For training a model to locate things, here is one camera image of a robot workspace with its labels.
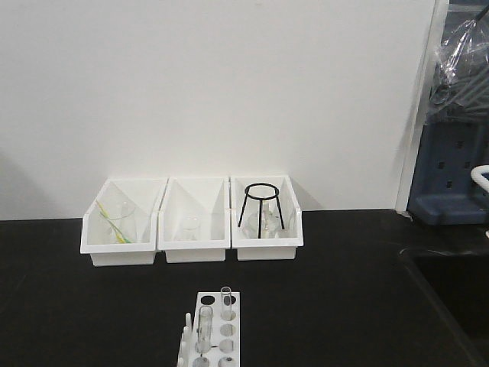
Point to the clear glass test tube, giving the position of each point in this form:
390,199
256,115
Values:
226,296

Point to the white test tube rack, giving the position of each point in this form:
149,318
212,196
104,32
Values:
225,338

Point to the blue-grey pegboard drying rack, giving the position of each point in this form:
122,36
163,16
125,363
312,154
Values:
442,191

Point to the right white storage bin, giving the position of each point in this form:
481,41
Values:
264,249

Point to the white storage bin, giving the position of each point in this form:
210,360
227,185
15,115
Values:
264,249
205,197
146,195

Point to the glassware in right bin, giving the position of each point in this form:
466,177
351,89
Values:
289,218

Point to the middle white storage bin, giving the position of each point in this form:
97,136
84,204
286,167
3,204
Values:
205,197

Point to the glass flask in middle bin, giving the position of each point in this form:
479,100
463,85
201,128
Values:
189,229

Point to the left white storage bin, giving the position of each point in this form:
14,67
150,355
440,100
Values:
146,195

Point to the glass beaker in left bin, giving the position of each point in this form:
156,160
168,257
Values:
122,214

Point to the yellow green stirring rod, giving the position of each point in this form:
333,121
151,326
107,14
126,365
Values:
120,236

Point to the white gooseneck lab faucet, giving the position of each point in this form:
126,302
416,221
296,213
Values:
478,175

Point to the clear plastic bag of tubes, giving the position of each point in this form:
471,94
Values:
459,91

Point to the black lab sink basin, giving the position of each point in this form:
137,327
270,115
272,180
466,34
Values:
456,285

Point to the black wire tripod stand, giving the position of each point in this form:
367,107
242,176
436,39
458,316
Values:
261,208

